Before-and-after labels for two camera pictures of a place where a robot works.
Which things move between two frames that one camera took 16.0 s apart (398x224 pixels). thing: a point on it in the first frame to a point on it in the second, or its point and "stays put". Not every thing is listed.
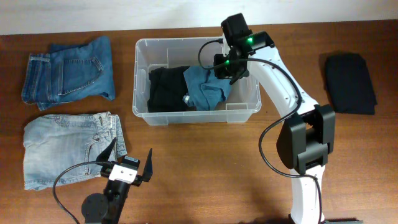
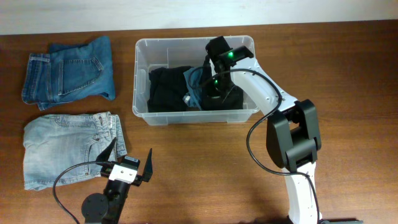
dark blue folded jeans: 69,73 stays put
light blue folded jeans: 51,143 stays put
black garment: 167,88 stays put
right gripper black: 219,73 to 211,96
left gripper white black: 137,179 stays put
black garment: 349,83 to 213,99
